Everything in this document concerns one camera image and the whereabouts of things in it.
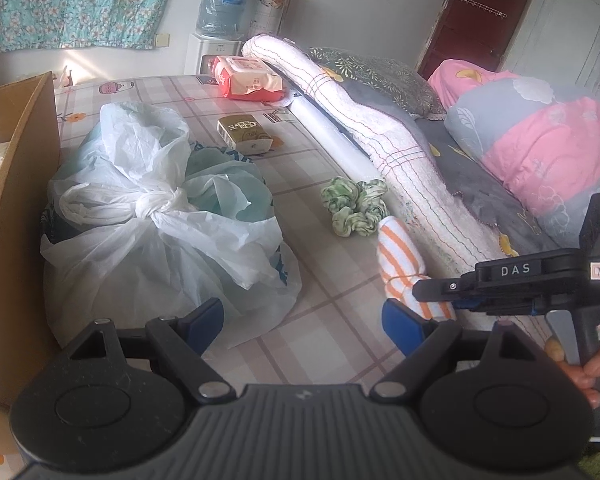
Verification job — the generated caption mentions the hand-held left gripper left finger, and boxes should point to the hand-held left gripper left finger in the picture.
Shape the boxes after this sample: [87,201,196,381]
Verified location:
[67,297,233,401]

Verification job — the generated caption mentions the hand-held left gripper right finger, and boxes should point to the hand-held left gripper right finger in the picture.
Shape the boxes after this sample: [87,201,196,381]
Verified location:
[371,297,536,401]

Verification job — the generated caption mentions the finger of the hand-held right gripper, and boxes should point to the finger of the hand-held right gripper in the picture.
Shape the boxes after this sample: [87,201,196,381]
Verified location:
[411,269,481,311]

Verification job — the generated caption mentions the orange white striped cloth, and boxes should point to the orange white striped cloth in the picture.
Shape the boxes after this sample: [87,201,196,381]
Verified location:
[376,214,457,322]

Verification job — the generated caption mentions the cardboard box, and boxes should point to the cardboard box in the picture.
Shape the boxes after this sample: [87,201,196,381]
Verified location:
[0,71,65,430]

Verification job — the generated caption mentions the person's right hand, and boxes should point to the person's right hand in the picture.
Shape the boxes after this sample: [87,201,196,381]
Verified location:
[545,336,600,409]

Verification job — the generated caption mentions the white plastic bag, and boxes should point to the white plastic bag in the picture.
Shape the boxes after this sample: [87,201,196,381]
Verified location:
[39,100,304,352]

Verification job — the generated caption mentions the green white scrunched cloth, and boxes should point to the green white scrunched cloth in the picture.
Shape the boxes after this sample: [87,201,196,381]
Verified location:
[320,176,389,239]

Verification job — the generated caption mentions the pale green plastic bag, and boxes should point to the pale green plastic bag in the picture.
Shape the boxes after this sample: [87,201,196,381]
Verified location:
[184,151,274,222]

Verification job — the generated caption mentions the grey white blanket yellow print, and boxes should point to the grey white blanket yellow print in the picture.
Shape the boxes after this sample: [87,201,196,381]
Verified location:
[241,34,597,333]

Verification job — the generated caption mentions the pink grey quilt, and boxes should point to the pink grey quilt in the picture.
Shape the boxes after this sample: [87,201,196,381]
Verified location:
[426,58,600,234]

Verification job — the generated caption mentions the white plastic roll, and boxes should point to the white plastic roll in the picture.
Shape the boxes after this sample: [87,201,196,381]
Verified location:
[289,96,384,184]

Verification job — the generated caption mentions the gold small box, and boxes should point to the gold small box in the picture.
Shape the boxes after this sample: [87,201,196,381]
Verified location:
[215,113,274,157]

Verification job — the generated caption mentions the green leaf print pillow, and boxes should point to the green leaf print pillow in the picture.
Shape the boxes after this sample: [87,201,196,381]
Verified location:
[306,46,447,122]

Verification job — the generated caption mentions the red tissue pack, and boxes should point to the red tissue pack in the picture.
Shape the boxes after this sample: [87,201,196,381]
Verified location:
[211,55,287,103]

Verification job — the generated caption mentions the pink wet wipes pack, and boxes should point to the pink wet wipes pack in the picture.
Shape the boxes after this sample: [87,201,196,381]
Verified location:
[222,56,282,97]

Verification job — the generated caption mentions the white wardrobe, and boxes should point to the white wardrobe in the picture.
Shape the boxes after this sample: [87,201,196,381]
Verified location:
[499,0,600,92]

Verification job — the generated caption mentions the white water dispenser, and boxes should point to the white water dispenser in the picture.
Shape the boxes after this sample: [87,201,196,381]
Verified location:
[186,31,247,77]

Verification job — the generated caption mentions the dark red door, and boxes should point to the dark red door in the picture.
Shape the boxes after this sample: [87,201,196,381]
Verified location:
[416,0,539,79]

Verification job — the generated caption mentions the blue water jug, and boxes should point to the blue water jug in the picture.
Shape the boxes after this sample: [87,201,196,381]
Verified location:
[196,0,254,42]

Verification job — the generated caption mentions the white printed cylinder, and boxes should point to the white printed cylinder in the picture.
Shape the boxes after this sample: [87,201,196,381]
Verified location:
[249,0,297,42]

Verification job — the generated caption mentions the teal floral cloth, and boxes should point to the teal floral cloth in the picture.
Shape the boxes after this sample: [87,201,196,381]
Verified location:
[0,0,200,53]

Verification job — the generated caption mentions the white wall hook rack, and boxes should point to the white wall hook rack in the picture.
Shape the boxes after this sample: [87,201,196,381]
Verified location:
[459,0,509,19]

